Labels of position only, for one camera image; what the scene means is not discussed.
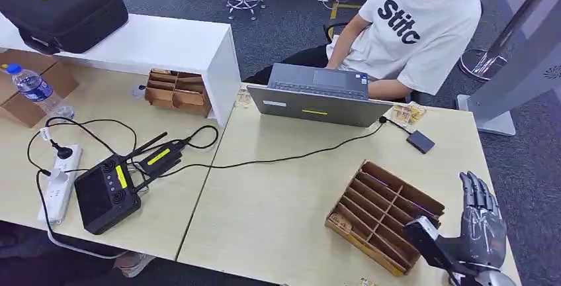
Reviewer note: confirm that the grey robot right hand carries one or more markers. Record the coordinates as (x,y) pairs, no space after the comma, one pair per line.
(482,236)

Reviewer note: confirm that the large wooden card box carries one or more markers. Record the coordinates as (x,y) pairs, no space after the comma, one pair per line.
(381,218)

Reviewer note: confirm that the small dark external drive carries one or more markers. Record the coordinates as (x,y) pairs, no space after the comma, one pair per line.
(420,142)

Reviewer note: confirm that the cards at desk edge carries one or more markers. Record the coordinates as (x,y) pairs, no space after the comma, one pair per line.
(367,282)

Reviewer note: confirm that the grey floor stand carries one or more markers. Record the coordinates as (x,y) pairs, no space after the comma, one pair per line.
(521,64)

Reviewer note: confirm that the grey laptop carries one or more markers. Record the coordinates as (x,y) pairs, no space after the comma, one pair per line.
(320,110)

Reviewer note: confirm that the person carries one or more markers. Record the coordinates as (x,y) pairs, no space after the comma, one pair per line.
(420,34)

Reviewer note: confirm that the black office chair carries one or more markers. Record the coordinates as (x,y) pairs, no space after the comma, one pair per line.
(333,27)

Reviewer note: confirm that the yellow floor tape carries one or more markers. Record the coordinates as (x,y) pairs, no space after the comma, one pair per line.
(346,6)

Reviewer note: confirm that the loose cards beside laptop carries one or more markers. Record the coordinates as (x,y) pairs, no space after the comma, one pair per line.
(243,98)

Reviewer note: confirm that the black adapter with yellow label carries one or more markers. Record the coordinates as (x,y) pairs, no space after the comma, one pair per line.
(160,157)

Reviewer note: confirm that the small wooden divider box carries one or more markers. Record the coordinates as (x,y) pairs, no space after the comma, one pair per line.
(173,96)

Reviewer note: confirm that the pale shoe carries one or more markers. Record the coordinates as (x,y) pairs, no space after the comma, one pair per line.
(133,265)

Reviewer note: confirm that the white desk shelf riser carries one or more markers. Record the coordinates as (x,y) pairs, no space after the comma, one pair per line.
(166,43)

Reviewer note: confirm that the black router with antennas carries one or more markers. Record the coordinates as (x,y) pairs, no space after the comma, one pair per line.
(103,196)

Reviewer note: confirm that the black power plug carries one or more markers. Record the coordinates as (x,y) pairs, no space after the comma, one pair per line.
(64,152)

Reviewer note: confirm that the white power strip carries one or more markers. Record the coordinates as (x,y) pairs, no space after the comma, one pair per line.
(57,194)

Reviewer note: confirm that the brown cardboard box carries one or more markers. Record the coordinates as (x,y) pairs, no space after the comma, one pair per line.
(61,80)

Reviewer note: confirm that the black hard carrying case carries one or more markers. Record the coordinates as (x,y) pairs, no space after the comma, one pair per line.
(65,16)

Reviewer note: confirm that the clear plastic water bottle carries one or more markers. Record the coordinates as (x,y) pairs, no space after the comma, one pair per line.
(35,89)

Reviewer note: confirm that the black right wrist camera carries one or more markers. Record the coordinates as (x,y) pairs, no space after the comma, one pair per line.
(423,236)

